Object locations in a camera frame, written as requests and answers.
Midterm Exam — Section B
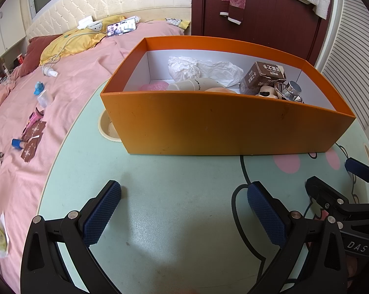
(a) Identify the dark red pillow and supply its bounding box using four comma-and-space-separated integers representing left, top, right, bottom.
19, 34, 64, 77

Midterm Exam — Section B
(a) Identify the white slatted panel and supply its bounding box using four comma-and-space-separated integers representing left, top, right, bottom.
315, 0, 369, 138

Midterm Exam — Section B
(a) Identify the dark red wooden door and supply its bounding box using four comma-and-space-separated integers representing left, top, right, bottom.
191, 0, 333, 65

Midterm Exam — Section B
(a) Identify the cartoon figure keychain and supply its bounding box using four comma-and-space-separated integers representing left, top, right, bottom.
258, 84, 280, 98

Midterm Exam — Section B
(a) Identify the smartphone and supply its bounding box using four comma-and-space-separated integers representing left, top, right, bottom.
107, 18, 137, 37

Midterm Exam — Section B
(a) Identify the orange cardboard box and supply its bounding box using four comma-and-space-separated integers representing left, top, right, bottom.
100, 36, 356, 155

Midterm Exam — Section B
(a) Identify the clear tape roll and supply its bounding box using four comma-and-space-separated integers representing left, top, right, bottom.
37, 89, 54, 108

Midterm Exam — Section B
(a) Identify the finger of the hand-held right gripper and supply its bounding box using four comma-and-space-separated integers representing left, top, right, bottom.
305, 176, 355, 219
344, 157, 369, 184

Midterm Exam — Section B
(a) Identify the pink round item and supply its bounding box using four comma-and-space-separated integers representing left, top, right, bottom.
139, 82, 169, 92

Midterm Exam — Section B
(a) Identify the white plastic bag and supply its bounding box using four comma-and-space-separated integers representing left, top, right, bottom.
167, 56, 244, 87

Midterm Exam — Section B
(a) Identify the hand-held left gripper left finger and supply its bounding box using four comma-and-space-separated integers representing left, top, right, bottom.
20, 180, 122, 294

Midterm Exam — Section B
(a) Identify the white wall cabinet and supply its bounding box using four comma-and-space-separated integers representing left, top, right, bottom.
0, 0, 30, 68

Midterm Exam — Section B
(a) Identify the person's right hand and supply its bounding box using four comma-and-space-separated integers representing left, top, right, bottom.
347, 257, 369, 294

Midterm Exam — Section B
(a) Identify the pink bed sheet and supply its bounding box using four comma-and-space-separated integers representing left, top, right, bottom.
0, 21, 191, 294

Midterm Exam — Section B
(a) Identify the brown plush toy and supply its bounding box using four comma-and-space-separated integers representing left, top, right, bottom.
204, 86, 238, 94

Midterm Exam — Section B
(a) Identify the brown card box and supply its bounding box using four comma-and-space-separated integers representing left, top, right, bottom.
240, 61, 287, 95

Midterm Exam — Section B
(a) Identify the green cartoon desktop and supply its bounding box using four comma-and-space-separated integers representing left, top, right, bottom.
37, 80, 369, 294

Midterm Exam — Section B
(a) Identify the yellow pillow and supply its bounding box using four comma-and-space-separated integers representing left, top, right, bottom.
40, 15, 127, 65

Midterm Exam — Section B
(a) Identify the yellow white patterned cloth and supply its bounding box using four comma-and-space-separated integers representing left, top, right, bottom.
166, 18, 191, 29

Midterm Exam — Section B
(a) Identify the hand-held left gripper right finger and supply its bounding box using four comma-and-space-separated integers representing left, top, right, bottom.
247, 181, 347, 294

